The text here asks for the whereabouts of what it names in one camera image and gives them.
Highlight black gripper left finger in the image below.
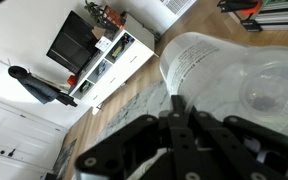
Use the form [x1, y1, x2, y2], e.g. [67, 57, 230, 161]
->
[75, 94, 202, 180]

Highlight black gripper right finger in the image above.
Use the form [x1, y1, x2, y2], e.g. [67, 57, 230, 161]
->
[192, 111, 288, 180]

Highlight clear plastic cup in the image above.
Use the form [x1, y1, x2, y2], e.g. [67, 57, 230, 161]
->
[158, 31, 288, 138]

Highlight white media cabinet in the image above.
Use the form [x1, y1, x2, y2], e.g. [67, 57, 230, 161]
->
[68, 29, 156, 108]

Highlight white paper label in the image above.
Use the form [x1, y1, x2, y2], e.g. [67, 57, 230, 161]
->
[94, 36, 113, 52]

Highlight dark patterned rug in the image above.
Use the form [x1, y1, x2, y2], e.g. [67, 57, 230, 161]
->
[52, 138, 78, 180]

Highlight small red object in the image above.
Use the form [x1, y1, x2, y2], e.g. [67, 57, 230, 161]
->
[67, 74, 78, 87]

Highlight red brown box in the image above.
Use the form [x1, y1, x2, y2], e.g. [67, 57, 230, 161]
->
[102, 4, 127, 29]

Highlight black television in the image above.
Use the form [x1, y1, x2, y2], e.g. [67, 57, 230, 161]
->
[46, 10, 100, 75]

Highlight dark hanging coat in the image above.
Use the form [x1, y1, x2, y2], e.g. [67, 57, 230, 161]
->
[7, 65, 78, 108]

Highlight green potted plant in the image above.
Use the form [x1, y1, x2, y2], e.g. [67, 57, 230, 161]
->
[83, 0, 107, 21]

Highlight white door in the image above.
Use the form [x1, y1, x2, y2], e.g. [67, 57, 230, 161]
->
[0, 96, 68, 171]

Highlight white wall vent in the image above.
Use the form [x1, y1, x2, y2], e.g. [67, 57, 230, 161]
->
[158, 0, 197, 15]

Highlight aluminium frame rails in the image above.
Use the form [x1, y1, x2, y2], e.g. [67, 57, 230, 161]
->
[240, 0, 288, 33]

